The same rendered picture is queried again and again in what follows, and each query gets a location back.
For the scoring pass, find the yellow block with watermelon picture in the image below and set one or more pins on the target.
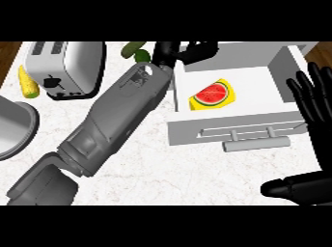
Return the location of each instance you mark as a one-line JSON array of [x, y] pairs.
[[212, 95]]

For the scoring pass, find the silver toaster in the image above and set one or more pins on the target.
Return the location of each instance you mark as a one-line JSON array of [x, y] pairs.
[[71, 66]]

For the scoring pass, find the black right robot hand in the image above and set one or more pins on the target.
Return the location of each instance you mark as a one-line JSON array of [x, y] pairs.
[[326, 135]]

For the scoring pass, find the white cabinet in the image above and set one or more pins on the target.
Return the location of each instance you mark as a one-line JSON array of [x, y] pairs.
[[248, 54]]

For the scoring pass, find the white open drawer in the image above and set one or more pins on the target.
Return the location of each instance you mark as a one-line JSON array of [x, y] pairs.
[[258, 87]]

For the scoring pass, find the yellow corn cob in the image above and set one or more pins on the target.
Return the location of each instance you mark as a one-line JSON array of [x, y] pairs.
[[28, 85]]

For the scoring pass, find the green cup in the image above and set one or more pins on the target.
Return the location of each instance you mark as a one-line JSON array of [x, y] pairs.
[[137, 51]]

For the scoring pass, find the grey round pot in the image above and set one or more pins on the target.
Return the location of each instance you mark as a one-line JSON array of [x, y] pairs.
[[4, 128]]

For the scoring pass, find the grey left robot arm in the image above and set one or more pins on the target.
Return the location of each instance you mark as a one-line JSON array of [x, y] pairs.
[[111, 115]]

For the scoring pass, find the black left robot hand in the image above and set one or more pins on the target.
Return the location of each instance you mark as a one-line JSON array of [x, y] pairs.
[[199, 51]]

